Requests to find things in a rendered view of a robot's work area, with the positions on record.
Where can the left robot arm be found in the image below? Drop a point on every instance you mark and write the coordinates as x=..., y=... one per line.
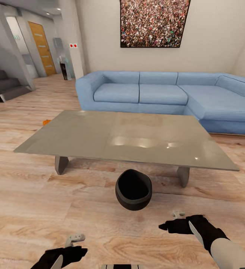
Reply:
x=56, y=258

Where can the stairs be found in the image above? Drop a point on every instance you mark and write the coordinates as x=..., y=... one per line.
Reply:
x=11, y=88

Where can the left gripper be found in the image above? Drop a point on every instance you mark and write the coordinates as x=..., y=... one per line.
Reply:
x=75, y=253

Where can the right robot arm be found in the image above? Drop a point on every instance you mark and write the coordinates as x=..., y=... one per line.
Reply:
x=225, y=253

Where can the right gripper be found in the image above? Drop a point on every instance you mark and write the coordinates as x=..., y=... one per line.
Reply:
x=173, y=226

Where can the cauldron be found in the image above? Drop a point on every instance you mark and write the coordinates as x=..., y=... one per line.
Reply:
x=133, y=190

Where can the pumpkin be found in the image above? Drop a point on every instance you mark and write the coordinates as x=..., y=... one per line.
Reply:
x=45, y=122

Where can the standing mirror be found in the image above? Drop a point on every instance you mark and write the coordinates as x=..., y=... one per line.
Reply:
x=63, y=61

